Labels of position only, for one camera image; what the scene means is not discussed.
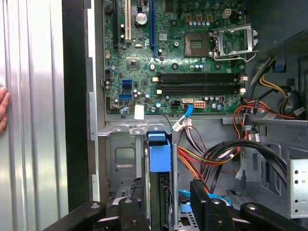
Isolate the grey metal disk bay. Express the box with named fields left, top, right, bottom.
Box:
left=97, top=120, right=241, bottom=231

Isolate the black PC case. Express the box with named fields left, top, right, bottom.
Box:
left=62, top=0, right=308, bottom=231

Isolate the pale blue labelled wire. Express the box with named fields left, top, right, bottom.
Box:
left=169, top=103, right=194, bottom=132

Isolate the hard disk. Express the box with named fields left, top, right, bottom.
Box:
left=144, top=131, right=178, bottom=231

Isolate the purple white wire bundle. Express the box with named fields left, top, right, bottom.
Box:
left=177, top=117, right=209, bottom=167

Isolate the blue disk data wire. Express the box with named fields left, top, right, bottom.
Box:
left=177, top=189, right=233, bottom=214

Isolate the CPU socket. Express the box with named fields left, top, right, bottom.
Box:
left=184, top=32, right=209, bottom=58

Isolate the black expansion slot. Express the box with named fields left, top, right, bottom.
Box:
left=112, top=0, right=119, bottom=47

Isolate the grey optical drive cage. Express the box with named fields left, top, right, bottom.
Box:
left=287, top=154, right=308, bottom=219

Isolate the white expansion slot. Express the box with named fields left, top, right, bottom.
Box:
left=124, top=0, right=132, bottom=43

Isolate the locking lever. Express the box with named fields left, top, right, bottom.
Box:
left=213, top=49, right=260, bottom=62

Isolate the metal socket cover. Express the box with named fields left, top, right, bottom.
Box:
left=211, top=23, right=258, bottom=58

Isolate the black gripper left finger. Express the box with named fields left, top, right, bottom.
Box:
left=42, top=178, right=149, bottom=231

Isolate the silver coin battery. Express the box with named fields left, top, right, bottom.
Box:
left=135, top=12, right=148, bottom=26

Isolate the person's hand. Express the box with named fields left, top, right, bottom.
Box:
left=0, top=86, right=12, bottom=133

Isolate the blue expansion slot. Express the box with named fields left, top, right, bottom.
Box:
left=149, top=0, right=161, bottom=58

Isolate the yellow black wire bundle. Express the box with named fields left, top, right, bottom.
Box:
left=247, top=57, right=304, bottom=116

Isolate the grey power supply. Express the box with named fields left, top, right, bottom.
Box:
left=245, top=0, right=308, bottom=56

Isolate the black RAM slot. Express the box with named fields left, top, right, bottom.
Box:
left=160, top=84, right=240, bottom=95
left=160, top=73, right=240, bottom=84

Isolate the thick black cable bundle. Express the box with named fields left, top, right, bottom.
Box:
left=204, top=140, right=288, bottom=191

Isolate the orange disk power wire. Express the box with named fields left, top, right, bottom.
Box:
left=177, top=146, right=241, bottom=193

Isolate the white paper label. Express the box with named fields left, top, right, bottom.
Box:
left=134, top=104, right=145, bottom=120

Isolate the green motherboard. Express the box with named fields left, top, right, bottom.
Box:
left=102, top=0, right=248, bottom=115

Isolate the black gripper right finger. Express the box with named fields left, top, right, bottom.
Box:
left=190, top=180, right=308, bottom=231

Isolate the orange red wire bundle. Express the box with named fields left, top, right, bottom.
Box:
left=232, top=100, right=298, bottom=142

